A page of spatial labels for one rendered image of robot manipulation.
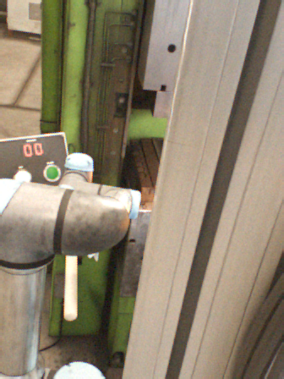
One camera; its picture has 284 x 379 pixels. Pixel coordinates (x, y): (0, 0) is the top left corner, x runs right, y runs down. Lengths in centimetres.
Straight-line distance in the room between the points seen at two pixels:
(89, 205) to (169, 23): 89
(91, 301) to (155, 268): 204
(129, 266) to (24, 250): 115
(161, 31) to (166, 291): 131
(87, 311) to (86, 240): 161
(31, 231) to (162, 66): 94
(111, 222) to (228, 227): 55
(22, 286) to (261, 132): 69
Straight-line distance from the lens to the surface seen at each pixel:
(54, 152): 160
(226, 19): 22
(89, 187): 119
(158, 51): 157
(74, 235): 77
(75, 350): 245
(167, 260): 28
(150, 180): 183
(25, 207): 78
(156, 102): 162
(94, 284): 225
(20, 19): 715
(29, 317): 92
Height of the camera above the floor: 189
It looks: 31 degrees down
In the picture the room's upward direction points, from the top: 9 degrees clockwise
